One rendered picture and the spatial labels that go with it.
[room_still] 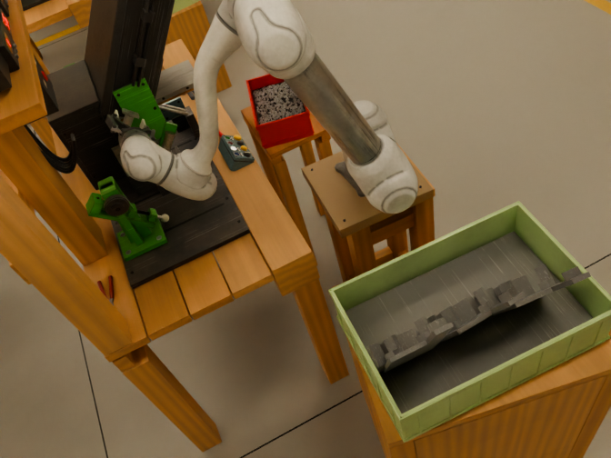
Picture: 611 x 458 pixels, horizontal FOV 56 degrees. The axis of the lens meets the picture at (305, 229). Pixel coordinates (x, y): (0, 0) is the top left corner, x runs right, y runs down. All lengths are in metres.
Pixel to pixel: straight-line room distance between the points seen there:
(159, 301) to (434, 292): 0.84
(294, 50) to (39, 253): 0.76
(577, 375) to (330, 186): 0.94
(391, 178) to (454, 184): 1.51
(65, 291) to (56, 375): 1.51
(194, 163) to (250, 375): 1.24
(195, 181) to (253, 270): 0.34
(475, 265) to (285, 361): 1.16
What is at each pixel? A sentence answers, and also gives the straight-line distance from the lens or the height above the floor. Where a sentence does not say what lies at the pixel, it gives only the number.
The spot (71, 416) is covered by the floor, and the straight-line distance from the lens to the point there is 2.94.
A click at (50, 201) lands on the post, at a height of 1.19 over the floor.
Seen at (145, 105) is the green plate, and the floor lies 1.19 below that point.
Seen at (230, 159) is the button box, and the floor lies 0.94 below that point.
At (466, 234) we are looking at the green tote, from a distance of 1.73.
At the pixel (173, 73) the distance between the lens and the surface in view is 2.27.
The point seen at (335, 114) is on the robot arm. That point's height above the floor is 1.37.
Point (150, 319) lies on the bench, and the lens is 1.85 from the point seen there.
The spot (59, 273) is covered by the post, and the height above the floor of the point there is 1.27.
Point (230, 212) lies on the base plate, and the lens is 1.97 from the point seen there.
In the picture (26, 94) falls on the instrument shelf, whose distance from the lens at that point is 1.66.
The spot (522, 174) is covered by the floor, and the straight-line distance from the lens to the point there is 3.19.
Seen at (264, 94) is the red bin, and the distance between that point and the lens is 2.43.
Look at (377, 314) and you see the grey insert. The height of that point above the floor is 0.85.
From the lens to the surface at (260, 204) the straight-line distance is 1.96.
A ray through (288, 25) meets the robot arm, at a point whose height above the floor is 1.66.
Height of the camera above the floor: 2.30
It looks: 49 degrees down
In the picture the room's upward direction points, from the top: 17 degrees counter-clockwise
